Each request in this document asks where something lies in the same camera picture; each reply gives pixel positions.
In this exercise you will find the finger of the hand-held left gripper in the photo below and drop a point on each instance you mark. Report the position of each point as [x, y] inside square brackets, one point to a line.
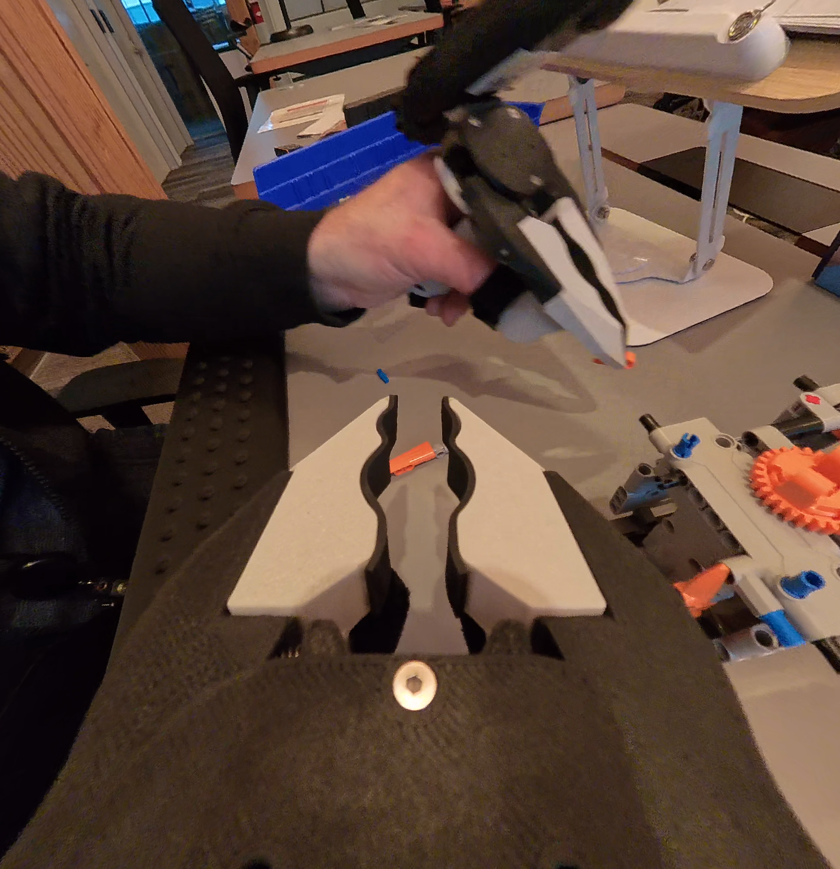
[596, 258]
[562, 285]

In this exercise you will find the toy building-block model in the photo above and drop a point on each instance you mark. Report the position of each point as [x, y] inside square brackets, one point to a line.
[732, 489]

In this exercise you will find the white book stand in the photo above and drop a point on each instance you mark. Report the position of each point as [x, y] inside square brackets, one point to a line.
[678, 285]

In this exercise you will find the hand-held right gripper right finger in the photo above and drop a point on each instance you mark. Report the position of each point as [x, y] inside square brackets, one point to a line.
[528, 550]

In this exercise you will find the clear plastic bag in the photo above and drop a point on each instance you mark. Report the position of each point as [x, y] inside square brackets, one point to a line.
[304, 112]

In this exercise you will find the blue plastic bin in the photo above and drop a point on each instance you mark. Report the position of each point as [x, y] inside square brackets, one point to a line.
[325, 170]

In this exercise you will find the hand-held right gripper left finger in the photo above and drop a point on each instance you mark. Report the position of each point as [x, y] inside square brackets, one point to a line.
[304, 543]

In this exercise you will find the black dimpled panel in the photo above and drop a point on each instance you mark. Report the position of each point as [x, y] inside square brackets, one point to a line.
[216, 441]

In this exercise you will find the orange pointed plastic piece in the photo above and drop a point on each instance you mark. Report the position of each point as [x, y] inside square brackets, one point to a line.
[629, 358]
[410, 460]

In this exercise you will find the wide wooden post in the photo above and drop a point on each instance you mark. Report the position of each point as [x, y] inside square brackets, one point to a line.
[40, 88]

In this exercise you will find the person's left hand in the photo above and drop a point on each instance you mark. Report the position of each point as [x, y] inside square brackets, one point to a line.
[386, 244]

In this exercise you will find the black office chair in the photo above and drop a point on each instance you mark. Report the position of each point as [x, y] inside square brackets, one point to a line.
[216, 88]

